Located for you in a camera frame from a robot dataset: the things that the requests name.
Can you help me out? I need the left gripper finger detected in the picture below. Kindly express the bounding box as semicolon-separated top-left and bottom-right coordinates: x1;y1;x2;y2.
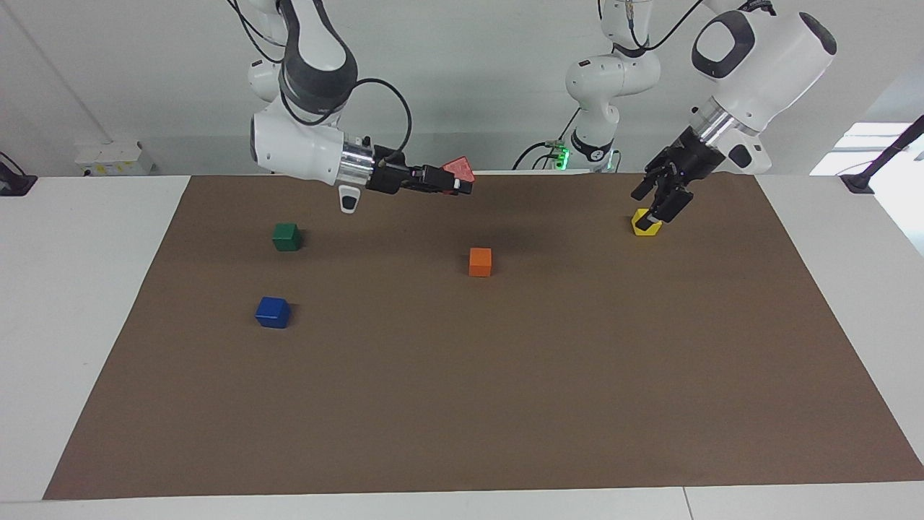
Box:
646;189;692;225
630;170;665;203

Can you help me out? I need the blue wooden block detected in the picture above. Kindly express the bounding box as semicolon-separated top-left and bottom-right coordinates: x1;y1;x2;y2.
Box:
255;296;292;329

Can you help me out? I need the black angled stand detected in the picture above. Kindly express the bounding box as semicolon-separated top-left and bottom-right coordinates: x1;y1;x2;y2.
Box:
840;114;924;194

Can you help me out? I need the brown table mat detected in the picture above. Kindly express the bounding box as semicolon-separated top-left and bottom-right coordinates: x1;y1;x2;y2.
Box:
43;172;924;501

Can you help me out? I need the white power box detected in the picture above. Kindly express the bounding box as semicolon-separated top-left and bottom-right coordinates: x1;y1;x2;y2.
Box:
75;141;156;177

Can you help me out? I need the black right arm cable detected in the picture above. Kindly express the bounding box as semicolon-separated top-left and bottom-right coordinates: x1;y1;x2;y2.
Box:
352;77;413;158

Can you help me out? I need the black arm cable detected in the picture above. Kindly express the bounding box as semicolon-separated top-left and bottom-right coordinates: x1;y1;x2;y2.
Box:
598;0;705;53
352;77;413;158

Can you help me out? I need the black left base cable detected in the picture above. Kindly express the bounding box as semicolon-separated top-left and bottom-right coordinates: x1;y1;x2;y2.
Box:
513;108;582;171

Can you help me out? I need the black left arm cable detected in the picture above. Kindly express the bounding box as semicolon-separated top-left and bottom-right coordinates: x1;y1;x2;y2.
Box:
598;0;705;53

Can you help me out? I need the black clamp mount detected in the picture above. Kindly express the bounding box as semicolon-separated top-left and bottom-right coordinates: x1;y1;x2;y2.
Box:
0;152;38;197

